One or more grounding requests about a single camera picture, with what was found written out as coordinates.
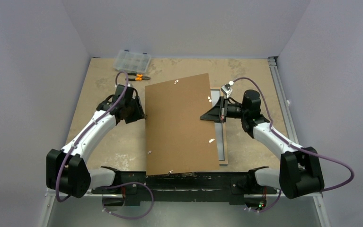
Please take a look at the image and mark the grey landscape photo print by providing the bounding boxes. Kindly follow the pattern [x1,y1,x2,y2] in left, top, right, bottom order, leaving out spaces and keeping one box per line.
[211,88,225,165]

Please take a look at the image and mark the blue wooden picture frame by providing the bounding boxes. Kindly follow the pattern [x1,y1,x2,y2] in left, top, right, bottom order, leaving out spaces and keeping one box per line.
[211,87,229,166]

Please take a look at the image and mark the brown cardboard backing board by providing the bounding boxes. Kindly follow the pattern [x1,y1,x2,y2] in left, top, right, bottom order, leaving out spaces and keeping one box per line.
[145,73,220,175]

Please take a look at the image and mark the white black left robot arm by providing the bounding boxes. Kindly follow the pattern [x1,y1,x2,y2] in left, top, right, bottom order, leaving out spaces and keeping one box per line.
[46,85,146,198]

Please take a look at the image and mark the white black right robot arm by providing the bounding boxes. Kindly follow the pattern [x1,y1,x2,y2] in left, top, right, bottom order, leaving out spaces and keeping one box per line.
[200,89,325,199]

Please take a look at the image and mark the orange black pliers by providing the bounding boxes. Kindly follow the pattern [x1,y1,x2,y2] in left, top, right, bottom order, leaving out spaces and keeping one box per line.
[127,73,151,81]

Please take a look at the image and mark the clear plastic organizer box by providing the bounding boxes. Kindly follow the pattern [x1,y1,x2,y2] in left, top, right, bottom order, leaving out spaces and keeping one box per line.
[113,50,151,74]

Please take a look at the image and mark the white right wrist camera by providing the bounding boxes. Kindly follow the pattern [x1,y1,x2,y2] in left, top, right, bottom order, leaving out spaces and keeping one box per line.
[221,80,234,99]

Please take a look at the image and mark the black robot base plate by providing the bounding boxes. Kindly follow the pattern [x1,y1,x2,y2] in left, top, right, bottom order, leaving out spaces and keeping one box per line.
[92,170,277,206]

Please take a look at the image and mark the aluminium front rail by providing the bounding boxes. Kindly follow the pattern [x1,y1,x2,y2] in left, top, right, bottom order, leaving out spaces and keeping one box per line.
[45,175,323,198]

